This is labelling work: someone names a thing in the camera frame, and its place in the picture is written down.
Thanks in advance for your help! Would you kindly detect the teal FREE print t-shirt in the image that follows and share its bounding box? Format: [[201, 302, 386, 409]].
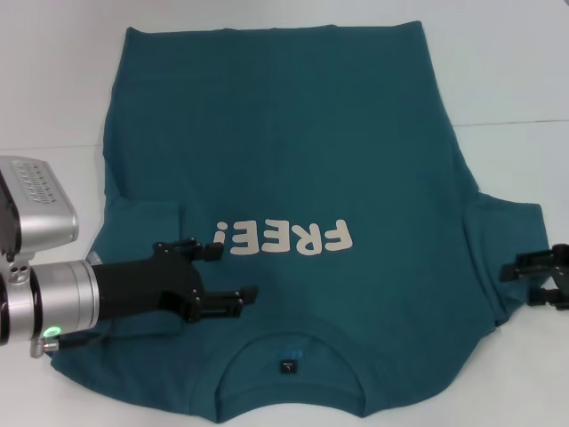
[[48, 20, 547, 424]]

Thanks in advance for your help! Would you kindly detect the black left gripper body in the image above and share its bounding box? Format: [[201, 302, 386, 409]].
[[91, 242, 208, 325]]

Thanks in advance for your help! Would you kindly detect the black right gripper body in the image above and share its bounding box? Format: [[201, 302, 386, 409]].
[[549, 242, 569, 311]]

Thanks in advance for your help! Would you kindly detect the left arm connector cable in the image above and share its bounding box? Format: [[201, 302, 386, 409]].
[[28, 331, 107, 360]]

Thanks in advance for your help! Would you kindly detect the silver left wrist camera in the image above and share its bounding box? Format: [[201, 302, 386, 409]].
[[0, 155, 81, 264]]

